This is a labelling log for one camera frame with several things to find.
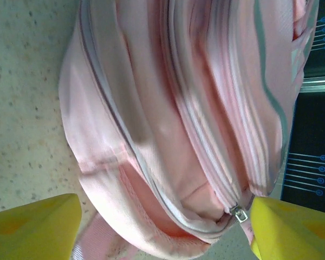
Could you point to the aluminium frame post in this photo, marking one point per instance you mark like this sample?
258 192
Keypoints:
319 84

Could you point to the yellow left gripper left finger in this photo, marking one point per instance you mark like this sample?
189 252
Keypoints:
29 233

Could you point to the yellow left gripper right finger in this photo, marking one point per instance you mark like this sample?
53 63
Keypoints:
295 233

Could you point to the blue printed side panel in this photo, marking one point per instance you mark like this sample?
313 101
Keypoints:
314 130

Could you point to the pink backpack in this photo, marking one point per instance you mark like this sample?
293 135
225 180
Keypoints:
178 122

